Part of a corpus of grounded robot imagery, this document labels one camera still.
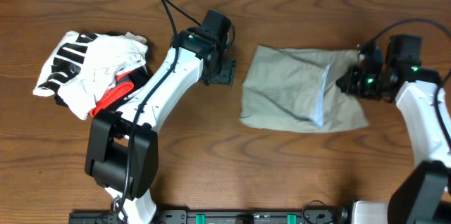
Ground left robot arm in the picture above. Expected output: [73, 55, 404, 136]
[69, 10, 236, 223]

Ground left black cable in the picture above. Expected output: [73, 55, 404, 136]
[111, 0, 202, 223]

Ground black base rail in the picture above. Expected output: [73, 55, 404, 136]
[68, 209, 353, 224]

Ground black red garment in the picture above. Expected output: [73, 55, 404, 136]
[40, 66, 149, 120]

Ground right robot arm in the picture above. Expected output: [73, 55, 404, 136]
[336, 35, 450, 224]

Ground white black printed shirt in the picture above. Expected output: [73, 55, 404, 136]
[33, 31, 148, 120]

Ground khaki shorts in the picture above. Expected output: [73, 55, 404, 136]
[240, 46, 369, 133]

